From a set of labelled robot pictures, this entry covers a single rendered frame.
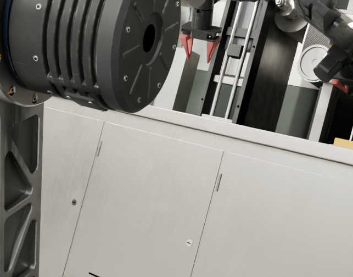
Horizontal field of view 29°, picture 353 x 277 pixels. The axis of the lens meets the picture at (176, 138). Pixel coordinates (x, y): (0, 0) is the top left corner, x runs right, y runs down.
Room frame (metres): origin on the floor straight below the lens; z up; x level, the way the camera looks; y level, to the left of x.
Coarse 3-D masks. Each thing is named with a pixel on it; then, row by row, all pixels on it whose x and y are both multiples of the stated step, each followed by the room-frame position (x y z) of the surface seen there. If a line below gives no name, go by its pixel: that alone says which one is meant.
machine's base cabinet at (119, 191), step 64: (64, 128) 2.45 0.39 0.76; (128, 128) 2.29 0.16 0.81; (64, 192) 2.41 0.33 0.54; (128, 192) 2.25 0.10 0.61; (192, 192) 2.11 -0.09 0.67; (256, 192) 1.99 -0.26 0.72; (320, 192) 1.88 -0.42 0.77; (64, 256) 2.36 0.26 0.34; (128, 256) 2.21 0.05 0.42; (192, 256) 2.08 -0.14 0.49; (256, 256) 1.96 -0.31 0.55; (320, 256) 1.85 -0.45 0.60
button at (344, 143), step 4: (336, 140) 1.87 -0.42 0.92; (340, 140) 1.86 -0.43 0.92; (344, 140) 1.86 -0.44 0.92; (348, 140) 1.85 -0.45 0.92; (336, 144) 1.87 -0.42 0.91; (340, 144) 1.86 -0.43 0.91; (344, 144) 1.86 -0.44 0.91; (348, 144) 1.85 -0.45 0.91; (352, 144) 1.84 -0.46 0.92; (352, 148) 1.84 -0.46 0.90
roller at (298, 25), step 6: (294, 0) 2.32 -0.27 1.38; (276, 12) 2.35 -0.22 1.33; (276, 18) 2.35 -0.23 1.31; (282, 18) 2.33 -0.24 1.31; (300, 18) 2.30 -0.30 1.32; (276, 24) 2.34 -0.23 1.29; (282, 24) 2.33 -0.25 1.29; (288, 24) 2.32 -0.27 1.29; (294, 24) 2.30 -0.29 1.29; (300, 24) 2.29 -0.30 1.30; (306, 24) 2.28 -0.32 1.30; (282, 30) 2.33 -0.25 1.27; (288, 30) 2.31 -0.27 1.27; (294, 30) 2.30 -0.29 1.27; (300, 30) 2.30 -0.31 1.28; (294, 36) 2.35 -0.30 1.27; (300, 36) 2.35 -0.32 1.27; (300, 42) 2.43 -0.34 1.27
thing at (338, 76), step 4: (348, 64) 1.95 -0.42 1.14; (352, 64) 1.95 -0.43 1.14; (344, 68) 1.96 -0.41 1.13; (348, 68) 1.96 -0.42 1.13; (352, 68) 1.96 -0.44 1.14; (340, 72) 1.98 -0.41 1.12; (344, 72) 1.97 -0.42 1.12; (348, 72) 1.97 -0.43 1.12; (352, 72) 1.97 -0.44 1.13; (336, 76) 2.01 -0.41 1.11; (340, 76) 2.00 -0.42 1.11; (344, 76) 1.99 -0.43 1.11; (348, 76) 1.98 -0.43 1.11; (352, 76) 1.98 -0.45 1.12; (348, 80) 1.99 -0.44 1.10; (352, 80) 1.98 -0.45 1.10
